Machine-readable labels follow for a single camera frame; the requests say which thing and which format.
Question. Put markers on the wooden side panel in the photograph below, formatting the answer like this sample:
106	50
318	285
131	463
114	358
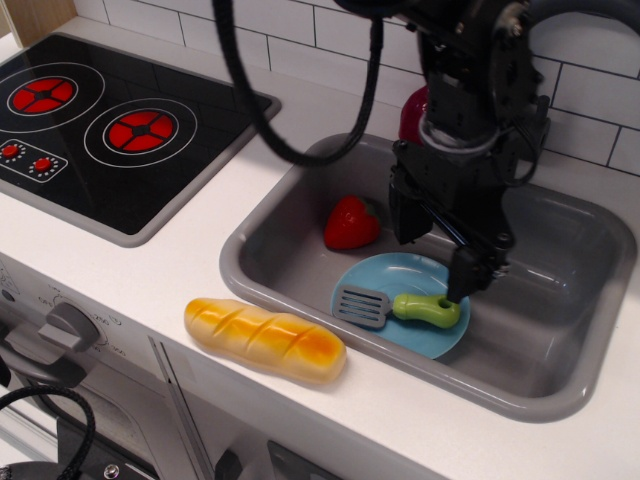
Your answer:
32	20

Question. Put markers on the grey spatula green handle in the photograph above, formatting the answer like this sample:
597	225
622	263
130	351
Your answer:
371	309

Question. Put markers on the grey plastic sink basin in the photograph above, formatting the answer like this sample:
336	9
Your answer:
536	338

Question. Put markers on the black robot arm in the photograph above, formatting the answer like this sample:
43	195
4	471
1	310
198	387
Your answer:
483	117

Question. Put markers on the dark grey toy faucet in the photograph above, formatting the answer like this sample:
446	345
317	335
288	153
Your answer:
588	52

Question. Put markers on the red toy strawberry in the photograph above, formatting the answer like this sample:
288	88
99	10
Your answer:
353	223

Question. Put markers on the dark red toy pepper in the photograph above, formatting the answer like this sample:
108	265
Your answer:
411	114

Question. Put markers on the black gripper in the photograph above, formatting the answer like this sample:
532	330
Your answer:
455	185

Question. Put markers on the grey oven knob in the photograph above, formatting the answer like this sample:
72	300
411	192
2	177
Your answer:
69	328

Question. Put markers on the blue plastic plate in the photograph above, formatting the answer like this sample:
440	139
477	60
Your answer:
396	273

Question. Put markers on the black toy stovetop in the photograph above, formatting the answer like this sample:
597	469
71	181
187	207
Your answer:
112	143

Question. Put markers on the toy bread loaf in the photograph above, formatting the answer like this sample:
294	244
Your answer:
280	343

